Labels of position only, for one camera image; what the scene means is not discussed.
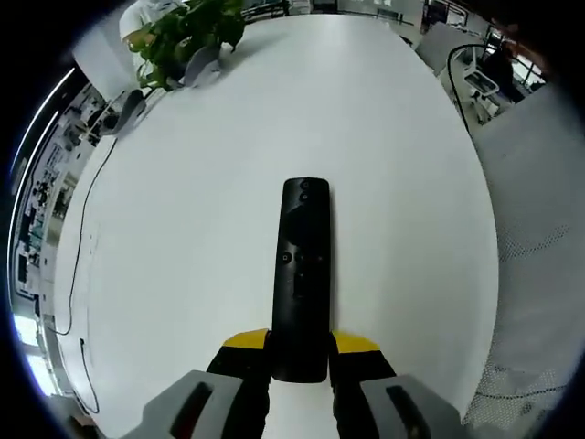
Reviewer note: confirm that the green potted plant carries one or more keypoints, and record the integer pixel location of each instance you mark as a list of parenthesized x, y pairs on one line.
[(192, 27)]

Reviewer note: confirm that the white office chair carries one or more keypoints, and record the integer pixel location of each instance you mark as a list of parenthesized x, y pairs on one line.
[(477, 80)]

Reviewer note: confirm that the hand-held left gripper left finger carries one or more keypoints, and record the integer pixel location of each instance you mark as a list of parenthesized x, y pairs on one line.
[(237, 388)]

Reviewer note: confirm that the black remote control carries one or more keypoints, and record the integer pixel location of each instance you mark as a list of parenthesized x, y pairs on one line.
[(301, 274)]

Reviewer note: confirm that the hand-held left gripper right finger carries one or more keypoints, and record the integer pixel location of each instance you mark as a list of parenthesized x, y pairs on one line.
[(361, 379)]

